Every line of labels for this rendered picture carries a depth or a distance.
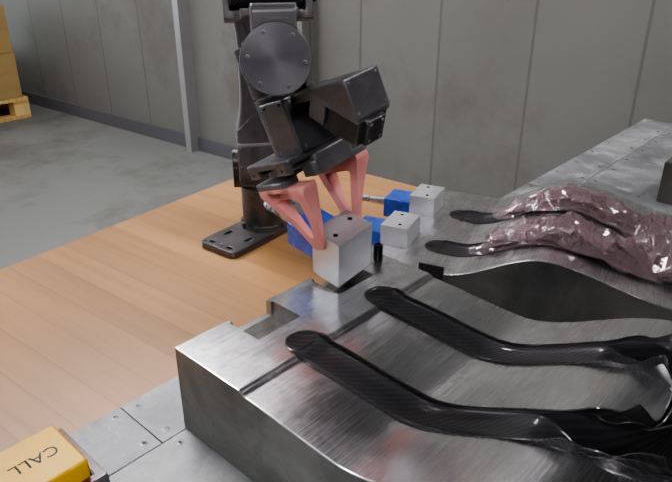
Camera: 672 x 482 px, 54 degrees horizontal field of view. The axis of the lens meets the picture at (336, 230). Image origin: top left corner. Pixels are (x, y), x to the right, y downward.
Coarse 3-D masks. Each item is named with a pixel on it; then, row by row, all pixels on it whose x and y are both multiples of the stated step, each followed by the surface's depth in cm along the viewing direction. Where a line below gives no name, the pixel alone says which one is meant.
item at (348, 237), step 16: (272, 208) 71; (288, 224) 67; (336, 224) 65; (352, 224) 65; (368, 224) 65; (288, 240) 68; (304, 240) 66; (336, 240) 63; (352, 240) 64; (368, 240) 66; (320, 256) 65; (336, 256) 63; (352, 256) 65; (368, 256) 67; (320, 272) 66; (336, 272) 64; (352, 272) 66
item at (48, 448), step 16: (48, 432) 55; (16, 448) 53; (32, 448) 53; (48, 448) 53; (64, 448) 53; (0, 464) 52; (16, 464) 52; (32, 464) 52; (48, 464) 52; (64, 464) 52; (80, 464) 52; (0, 480) 50; (16, 480) 50; (32, 480) 50; (48, 480) 50; (64, 480) 51; (80, 480) 52
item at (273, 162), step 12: (276, 96) 59; (264, 120) 61; (324, 144) 61; (276, 156) 62; (288, 156) 60; (300, 156) 59; (252, 168) 62; (264, 168) 60; (276, 168) 59; (288, 168) 58
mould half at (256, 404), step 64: (384, 256) 72; (320, 320) 61; (384, 320) 61; (512, 320) 62; (640, 320) 54; (192, 384) 57; (256, 384) 53; (320, 384) 53; (448, 384) 53; (512, 384) 51; (576, 384) 47; (640, 384) 45; (256, 448) 53; (320, 448) 47; (384, 448) 47; (448, 448) 44; (512, 448) 41
